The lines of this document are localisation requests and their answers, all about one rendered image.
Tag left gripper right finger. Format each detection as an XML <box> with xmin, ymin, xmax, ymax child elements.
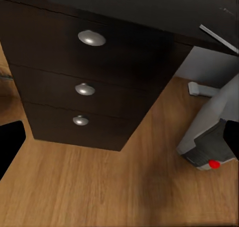
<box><xmin>223</xmin><ymin>120</ymin><xmax>239</xmax><ymax>160</ymax></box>

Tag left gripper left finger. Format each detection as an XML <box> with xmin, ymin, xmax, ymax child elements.
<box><xmin>0</xmin><ymin>120</ymin><xmax>26</xmax><ymax>180</ymax></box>

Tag notebook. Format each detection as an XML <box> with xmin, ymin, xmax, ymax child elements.
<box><xmin>200</xmin><ymin>8</ymin><xmax>239</xmax><ymax>54</ymax></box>

